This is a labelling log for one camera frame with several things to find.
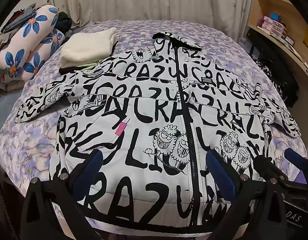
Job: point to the dark clothes pile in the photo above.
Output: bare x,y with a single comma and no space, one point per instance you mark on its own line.
65,21

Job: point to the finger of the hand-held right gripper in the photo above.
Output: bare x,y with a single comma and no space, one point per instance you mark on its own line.
298,158
271,167

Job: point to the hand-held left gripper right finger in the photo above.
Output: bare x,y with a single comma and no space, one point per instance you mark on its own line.
219,171

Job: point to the white black graffiti print jacket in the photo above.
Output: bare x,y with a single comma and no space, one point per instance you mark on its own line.
144,120

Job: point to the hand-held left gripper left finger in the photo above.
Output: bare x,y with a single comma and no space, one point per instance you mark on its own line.
90,168

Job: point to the blue flower print rolled quilt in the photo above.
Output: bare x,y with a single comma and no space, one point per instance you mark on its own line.
26,47

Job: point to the grey and red clothes heap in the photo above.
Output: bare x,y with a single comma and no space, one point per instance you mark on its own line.
17,17

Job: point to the wooden shelf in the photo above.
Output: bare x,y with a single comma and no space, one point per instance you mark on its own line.
294,47

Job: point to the black white patterned cloth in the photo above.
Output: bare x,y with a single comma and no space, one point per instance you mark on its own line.
276,80

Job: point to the blue box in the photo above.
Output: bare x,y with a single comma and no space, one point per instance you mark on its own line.
276,17

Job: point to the white pleated curtain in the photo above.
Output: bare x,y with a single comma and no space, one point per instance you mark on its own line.
144,0

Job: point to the stack of pink boxes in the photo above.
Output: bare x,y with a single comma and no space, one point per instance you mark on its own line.
273,26

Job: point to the purple floral fleece blanket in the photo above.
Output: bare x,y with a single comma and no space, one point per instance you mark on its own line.
23,140

